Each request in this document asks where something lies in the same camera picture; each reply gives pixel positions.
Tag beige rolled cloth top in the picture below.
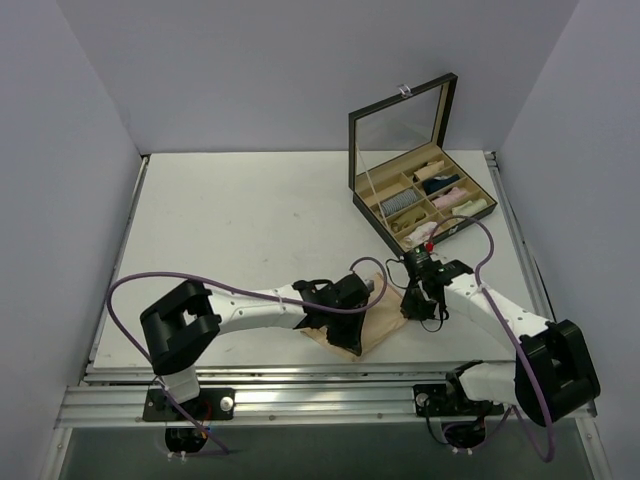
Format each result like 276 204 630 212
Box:
413 160 445 182

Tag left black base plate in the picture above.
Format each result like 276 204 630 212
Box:
142 387 236 422

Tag black compartment storage box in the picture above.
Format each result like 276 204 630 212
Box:
348 73 497 255

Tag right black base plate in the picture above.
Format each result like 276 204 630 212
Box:
413 382 505 418

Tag beige underwear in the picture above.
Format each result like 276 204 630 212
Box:
293 273 406 362

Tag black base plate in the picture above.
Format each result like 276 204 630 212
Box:
413 382 505 418
142 387 236 422

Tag tan rolled cloth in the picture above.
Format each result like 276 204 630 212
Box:
390 207 428 233

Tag right side aluminium rail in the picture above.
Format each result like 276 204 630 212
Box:
483 151 558 323

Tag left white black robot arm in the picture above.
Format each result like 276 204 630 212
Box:
140 273 374 419

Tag grey striped rolled cloth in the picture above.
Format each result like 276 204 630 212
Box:
380 189 421 217

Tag white pink rolled cloth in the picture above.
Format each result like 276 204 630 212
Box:
401 222 437 248

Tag navy rolled cloth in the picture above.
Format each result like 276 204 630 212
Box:
422 174 460 195

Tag cream rolled cloth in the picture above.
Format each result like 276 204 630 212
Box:
451 198 488 220

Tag aluminium rail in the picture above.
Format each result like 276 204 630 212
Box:
54 377 599 429
483 151 558 323

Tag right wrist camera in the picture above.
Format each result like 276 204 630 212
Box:
402 244 436 278

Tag aluminium front rail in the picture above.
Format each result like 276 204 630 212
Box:
54 377 599 429

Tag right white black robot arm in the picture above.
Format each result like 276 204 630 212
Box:
401 251 601 426

